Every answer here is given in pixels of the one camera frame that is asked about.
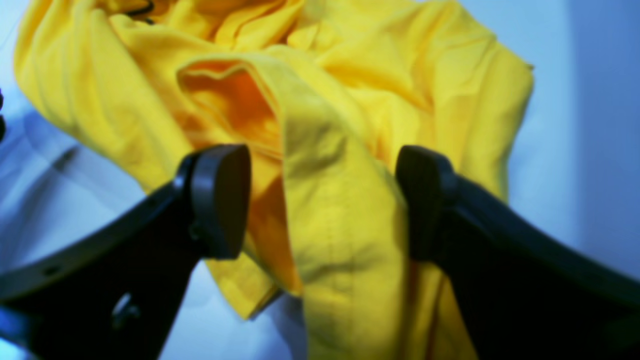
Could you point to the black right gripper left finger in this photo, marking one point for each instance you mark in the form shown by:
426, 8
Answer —
114, 294

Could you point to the orange yellow t-shirt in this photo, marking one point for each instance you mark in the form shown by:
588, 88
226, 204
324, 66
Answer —
324, 93

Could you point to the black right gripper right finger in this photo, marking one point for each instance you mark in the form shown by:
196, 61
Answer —
522, 294

